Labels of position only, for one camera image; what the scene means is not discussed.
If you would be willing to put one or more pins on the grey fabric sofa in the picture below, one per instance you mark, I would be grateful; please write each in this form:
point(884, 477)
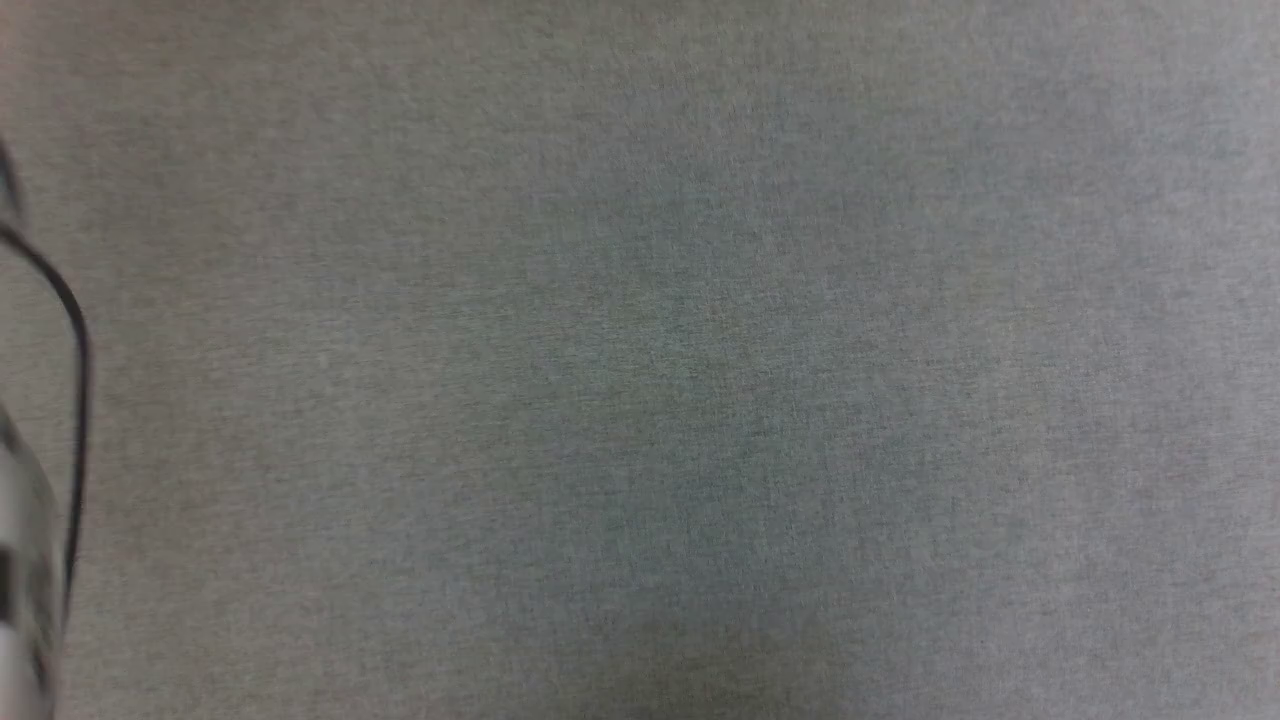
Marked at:
point(680, 360)

